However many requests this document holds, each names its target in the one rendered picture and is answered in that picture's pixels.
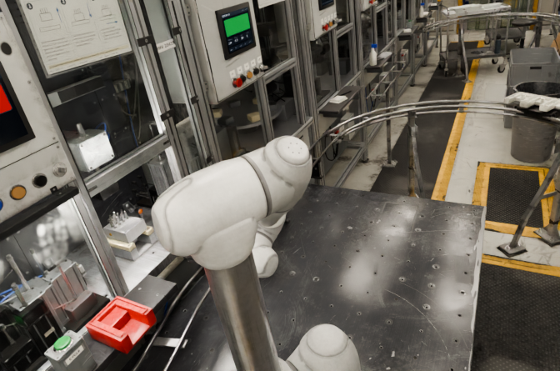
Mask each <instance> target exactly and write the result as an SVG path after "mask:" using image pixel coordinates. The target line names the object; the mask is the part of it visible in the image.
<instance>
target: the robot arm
mask: <svg viewBox="0 0 560 371"><path fill-rule="evenodd" d="M312 170H313V161H312V156H311V155H310V153H309V151H308V147H307V145H306V144H305V143H304V142H303V141H302V140H300V139H299V138H295V137H293V136H281V137H279V138H276V139H274V140H272V141H271V142H269V143H268V144H267V146H266V147H263V148H259V149H257V150H254V151H252V152H250V153H246V154H244V155H242V156H240V157H237V158H233V159H229V160H225V161H221V162H219V163H215V164H213V165H211V166H209V167H206V168H203V169H201V170H199V171H197V172H195V173H192V174H190V175H188V176H186V177H185V178H183V179H181V180H179V181H177V182H176V183H175V184H173V185H172V186H171V187H170V188H168V189H167V190H166V191H165V192H164V193H162V194H161V195H160V196H159V197H158V198H157V200H156V202H155V204H154V205H153V206H152V221H153V225H154V228H155V231H156V234H157V237H158V240H159V242H160V244H161V245H162V246H163V247H164V249H166V250H167V251H168V252H169V253H171V254H174V255H177V256H182V257H183V258H184V259H186V258H187V261H188V262H189V263H198V264H200V265H201V266H203V267H204V270H205V273H206V275H207V280H208V283H209V286H210V289H211V291H212V296H213V299H214V302H215V304H216V308H217V312H218V315H219V318H220V320H221V321H222V326H223V329H224V332H225V334H226V338H227V342H228V345H229V348H230V350H231V354H232V358H233V361H234V363H235V367H236V370H237V371H361V367H360V361H359V357H358V352H357V350H356V348H355V346H354V344H353V342H352V341H351V340H350V339H349V337H348V336H347V335H346V334H345V333H344V332H343V331H342V330H341V329H339V328H338V327H336V326H334V325H331V324H319V325H317V326H315V327H313V328H311V329H310V330H309V331H308V332H307V333H306V334H305V335H304V336H303V337H302V339H301V341H300V344H299V345H298V346H297V348H296V349H295V350H294V352H293V353H292V354H291V355H290V357H289V358H288V359H287V360H286V361H284V360H282V359H281V358H279V357H278V354H277V350H276V347H275V343H274V340H273V333H272V330H271V326H270V323H269V319H268V313H267V310H266V306H265V302H264V298H263V292H262V289H261V285H260V282H259V278H268V277H270V276H272V275H273V274H274V273H275V271H276V269H277V267H278V255H277V254H276V253H275V251H274V250H273V249H272V245H273V242H274V241H275V239H276V238H277V236H278V235H279V233H280V231H281V230H282V227H283V225H284V222H285V219H286V214H287V212H288V211H289V210H291V209H292V208H293V207H294V205H295V204H296V203H297V202H298V201H299V200H300V198H301V197H302V196H303V194H304V192H305V190H306V188H307V186H308V184H309V182H310V179H311V176H312Z"/></svg>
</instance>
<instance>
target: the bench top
mask: <svg viewBox="0 0 560 371"><path fill-rule="evenodd" d="M362 194H364V196H361V195H362ZM486 212H487V207H486V206H480V205H473V204H466V203H454V202H447V201H441V200H434V199H426V198H415V197H408V196H402V195H394V194H387V193H376V192H369V191H362V190H356V189H350V188H337V187H330V186H324V185H317V184H310V183H309V184H308V186H307V188H306V190H305V192H304V194H303V196H302V197H301V198H300V200H299V201H298V202H297V203H296V204H295V205H294V207H293V208H292V209H291V210H289V211H288V212H287V219H289V220H290V222H289V223H288V224H287V223H285V224H284V225H283V226H282V230H281V231H280V233H279V235H278V236H277V238H276V239H275V241H274V242H273V244H272V249H273V250H274V251H275V253H276V254H277V255H278V266H277V269H276V271H275V273H274V274H273V275H272V276H270V277H268V278H259V282H260V285H261V289H262V295H263V298H264V302H265V306H266V310H267V315H268V319H269V323H270V326H271V330H272V336H273V340H274V343H275V347H276V350H277V356H278V357H279V358H281V359H282V360H284V361H286V360H287V359H288V358H289V357H290V355H291V354H292V353H293V352H294V350H295V349H296V348H297V347H298V345H299V344H300V341H301V339H302V338H303V336H304V335H305V334H306V333H307V332H308V331H309V330H310V329H311V328H313V327H315V326H317V325H319V324H331V325H334V326H336V327H338V328H339V329H341V330H342V331H343V332H344V333H345V334H346V335H347V336H348V337H349V339H350V340H351V341H352V342H353V344H354V346H355V348H356V350H357V354H358V357H359V361H360V367H361V371H471V364H472V356H473V340H474V329H475V323H476V313H477V305H478V290H479V279H480V272H481V263H482V254H483V238H484V229H485V220H486ZM421 215H424V217H423V218H422V217H421ZM370 221H373V223H370ZM357 249H359V250H360V251H359V252H356V250H357ZM209 287H210V286H209V283H208V279H207V275H206V274H205V275H204V276H203V277H202V278H201V279H200V280H199V281H198V283H197V284H196V285H195V286H194V287H193V288H192V290H191V291H190V292H189V293H188V294H187V295H186V297H185V298H184V299H183V300H182V301H181V302H180V303H179V305H178V306H177V307H176V308H175V309H174V310H173V311H172V312H171V313H170V315H169V316H168V318H167V321H166V322H165V324H164V325H163V327H162V329H161V331H160V333H159V334H158V337H162V338H181V337H182V335H183V332H184V330H185V328H186V327H187V325H188V322H189V320H190V318H191V317H192V315H193V312H194V311H195V309H196V307H197V305H198V304H199V302H200V300H201V299H202V297H203V295H204V294H205V293H206V291H207V290H208V288H209ZM185 339H187V340H188V341H187V344H186V346H185V348H180V349H179V351H178V353H177V356H176V358H175V359H174V361H173V363H172V365H171V367H170V369H169V370H168V371H237V370H236V367H235V363H234V361H233V356H232V354H231V350H230V348H229V345H228V341H227V338H226V334H225V332H224V329H223V325H222V321H221V320H220V318H219V315H218V311H217V308H216V304H215V302H214V299H213V295H212V291H211V292H210V294H209V295H208V296H207V298H206V299H205V301H204V303H203V304H202V307H201V308H200V309H199V311H198V313H197V316H196V318H195V319H194V321H193V323H192V326H191V328H190V329H189V331H188V333H187V336H186V338H185ZM174 350H175V348H171V347H163V346H154V345H153V346H152V347H151V348H150V350H149V351H148V353H147V356H146V357H145V359H144V360H143V361H142V363H141V365H140V367H139V368H138V370H137V371H163V370H164V369H165V367H166V365H167V363H168V361H169V359H170V358H171V356H172V354H173V351H174Z"/></svg>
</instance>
